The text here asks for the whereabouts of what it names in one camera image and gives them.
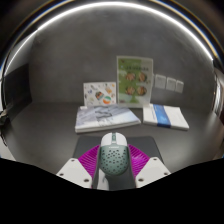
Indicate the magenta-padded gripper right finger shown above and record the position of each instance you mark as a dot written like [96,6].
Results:
[151,170]

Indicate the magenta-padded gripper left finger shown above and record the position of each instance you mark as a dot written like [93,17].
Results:
[75,170]

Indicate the green and white computer mouse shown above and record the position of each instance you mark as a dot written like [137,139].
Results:
[114,157]

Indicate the dark grey mouse pad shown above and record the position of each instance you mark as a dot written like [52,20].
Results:
[86,143]

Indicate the white book with blue stripe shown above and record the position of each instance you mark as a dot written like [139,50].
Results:
[165,116]

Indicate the large grey-patterned magazine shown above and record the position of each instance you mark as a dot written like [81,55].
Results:
[106,118]

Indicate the white card with colourful stickers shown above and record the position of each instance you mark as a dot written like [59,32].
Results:
[99,94]

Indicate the green printed poster sheet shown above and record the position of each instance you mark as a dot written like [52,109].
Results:
[135,81]

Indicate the black flat panel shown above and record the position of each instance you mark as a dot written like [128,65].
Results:
[16,93]

